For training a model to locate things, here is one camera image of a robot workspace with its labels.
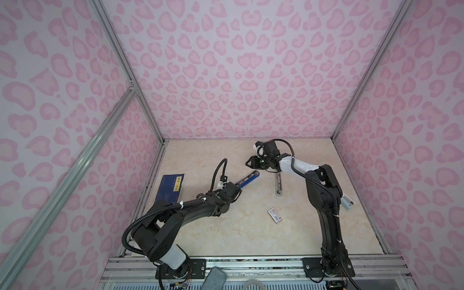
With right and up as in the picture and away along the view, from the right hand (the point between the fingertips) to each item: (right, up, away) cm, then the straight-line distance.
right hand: (250, 162), depth 100 cm
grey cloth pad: (-15, -43, -31) cm, 55 cm away
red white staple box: (+11, -25, -12) cm, 30 cm away
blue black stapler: (-1, -10, +1) cm, 10 cm away
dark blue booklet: (-42, -14, -3) cm, 45 cm away
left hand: (-16, -15, -9) cm, 24 cm away
